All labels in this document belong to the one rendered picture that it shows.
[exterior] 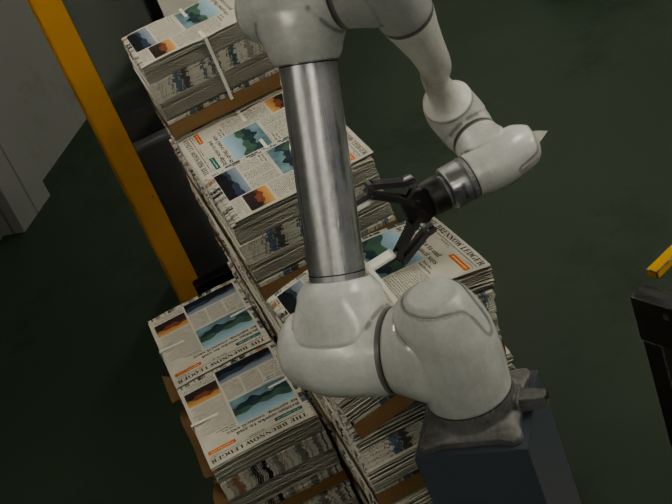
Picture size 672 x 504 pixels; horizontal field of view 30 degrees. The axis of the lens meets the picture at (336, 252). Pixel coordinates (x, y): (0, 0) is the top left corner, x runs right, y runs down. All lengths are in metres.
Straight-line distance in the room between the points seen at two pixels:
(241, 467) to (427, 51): 1.25
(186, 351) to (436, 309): 1.50
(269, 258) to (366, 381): 0.90
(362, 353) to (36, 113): 4.42
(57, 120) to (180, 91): 3.15
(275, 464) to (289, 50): 1.26
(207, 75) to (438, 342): 1.56
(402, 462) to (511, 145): 0.70
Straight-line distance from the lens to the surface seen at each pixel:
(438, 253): 2.53
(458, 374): 2.07
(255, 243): 2.96
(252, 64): 3.44
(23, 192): 5.95
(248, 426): 3.08
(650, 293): 2.71
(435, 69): 2.25
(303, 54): 2.12
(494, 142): 2.49
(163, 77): 3.38
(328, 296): 2.13
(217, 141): 3.34
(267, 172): 3.07
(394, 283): 2.48
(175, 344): 3.48
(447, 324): 2.03
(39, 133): 6.37
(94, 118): 3.95
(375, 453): 2.62
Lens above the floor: 2.45
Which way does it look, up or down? 31 degrees down
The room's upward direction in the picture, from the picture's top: 22 degrees counter-clockwise
